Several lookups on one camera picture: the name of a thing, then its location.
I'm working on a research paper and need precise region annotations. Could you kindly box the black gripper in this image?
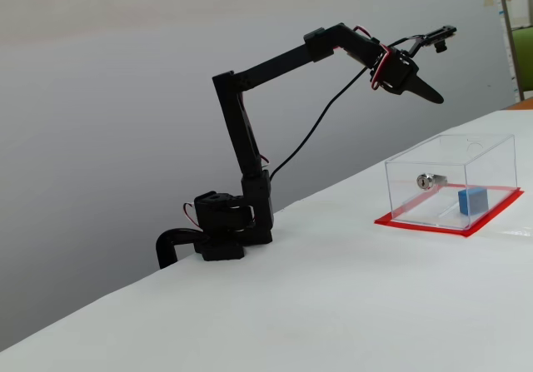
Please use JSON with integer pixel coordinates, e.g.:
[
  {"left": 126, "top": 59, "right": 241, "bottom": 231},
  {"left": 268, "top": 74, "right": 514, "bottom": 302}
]
[{"left": 371, "top": 48, "right": 445, "bottom": 107}]

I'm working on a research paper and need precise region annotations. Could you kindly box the blue lego brick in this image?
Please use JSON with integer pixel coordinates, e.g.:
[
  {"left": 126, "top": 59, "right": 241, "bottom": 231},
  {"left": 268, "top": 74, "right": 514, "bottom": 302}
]
[{"left": 457, "top": 187, "right": 489, "bottom": 216}]

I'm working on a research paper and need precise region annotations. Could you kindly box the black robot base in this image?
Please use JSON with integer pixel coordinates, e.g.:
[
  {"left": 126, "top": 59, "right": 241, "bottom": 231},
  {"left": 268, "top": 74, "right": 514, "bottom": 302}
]
[{"left": 193, "top": 191, "right": 274, "bottom": 263}]

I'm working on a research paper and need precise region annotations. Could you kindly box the transparent plastic box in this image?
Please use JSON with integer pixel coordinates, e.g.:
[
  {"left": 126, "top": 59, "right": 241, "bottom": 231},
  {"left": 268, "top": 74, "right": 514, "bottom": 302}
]
[{"left": 384, "top": 133, "right": 519, "bottom": 231}]

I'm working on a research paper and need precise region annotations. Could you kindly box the white box on shelf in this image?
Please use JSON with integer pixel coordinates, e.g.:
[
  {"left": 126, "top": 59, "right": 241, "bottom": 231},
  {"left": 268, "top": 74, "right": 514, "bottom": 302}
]
[{"left": 505, "top": 0, "right": 533, "bottom": 30}]

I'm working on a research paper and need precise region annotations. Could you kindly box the silver cam lock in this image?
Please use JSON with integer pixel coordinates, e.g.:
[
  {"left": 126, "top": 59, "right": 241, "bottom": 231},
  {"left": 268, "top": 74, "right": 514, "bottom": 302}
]
[{"left": 416, "top": 172, "right": 449, "bottom": 190}]

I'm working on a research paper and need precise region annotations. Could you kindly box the grey metal shelf upright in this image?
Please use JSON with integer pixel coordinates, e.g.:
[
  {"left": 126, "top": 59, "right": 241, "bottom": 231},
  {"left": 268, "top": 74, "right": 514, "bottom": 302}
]
[{"left": 496, "top": 0, "right": 526, "bottom": 103}]

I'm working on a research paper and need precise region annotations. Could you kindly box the brown wooden table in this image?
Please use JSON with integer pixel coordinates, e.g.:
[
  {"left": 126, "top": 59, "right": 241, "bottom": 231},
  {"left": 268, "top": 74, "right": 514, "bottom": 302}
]
[{"left": 501, "top": 96, "right": 533, "bottom": 111}]

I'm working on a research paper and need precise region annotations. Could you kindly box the green panel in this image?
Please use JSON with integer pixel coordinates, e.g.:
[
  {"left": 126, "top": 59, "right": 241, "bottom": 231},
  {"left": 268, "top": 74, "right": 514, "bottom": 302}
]
[{"left": 511, "top": 26, "right": 533, "bottom": 97}]

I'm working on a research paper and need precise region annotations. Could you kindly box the black table clamp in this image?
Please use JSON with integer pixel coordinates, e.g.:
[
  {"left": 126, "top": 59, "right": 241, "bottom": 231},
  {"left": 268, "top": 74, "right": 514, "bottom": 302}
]
[{"left": 155, "top": 226, "right": 205, "bottom": 270}]

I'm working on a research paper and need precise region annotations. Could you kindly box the long red white servo wire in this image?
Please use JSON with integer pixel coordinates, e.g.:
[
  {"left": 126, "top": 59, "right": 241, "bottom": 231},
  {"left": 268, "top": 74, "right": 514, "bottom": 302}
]
[{"left": 353, "top": 25, "right": 395, "bottom": 92}]

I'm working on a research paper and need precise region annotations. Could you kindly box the black wrist camera board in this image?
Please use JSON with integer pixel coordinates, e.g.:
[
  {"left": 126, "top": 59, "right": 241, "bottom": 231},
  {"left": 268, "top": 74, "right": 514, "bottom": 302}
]
[{"left": 410, "top": 25, "right": 458, "bottom": 55}]

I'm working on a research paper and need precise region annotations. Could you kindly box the black camera cable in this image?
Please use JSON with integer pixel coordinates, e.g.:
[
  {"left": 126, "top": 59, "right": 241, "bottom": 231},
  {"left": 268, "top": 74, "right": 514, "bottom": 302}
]
[{"left": 269, "top": 34, "right": 426, "bottom": 181}]

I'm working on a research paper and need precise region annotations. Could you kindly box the red tape frame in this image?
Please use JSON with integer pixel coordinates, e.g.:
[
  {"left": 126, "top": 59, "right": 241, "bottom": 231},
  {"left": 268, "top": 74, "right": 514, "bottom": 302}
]
[{"left": 373, "top": 183, "right": 524, "bottom": 239}]

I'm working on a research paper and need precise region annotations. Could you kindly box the short red white servo wire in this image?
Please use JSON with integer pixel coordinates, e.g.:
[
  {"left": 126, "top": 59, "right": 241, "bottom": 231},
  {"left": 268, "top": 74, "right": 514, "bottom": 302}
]
[{"left": 182, "top": 201, "right": 202, "bottom": 228}]

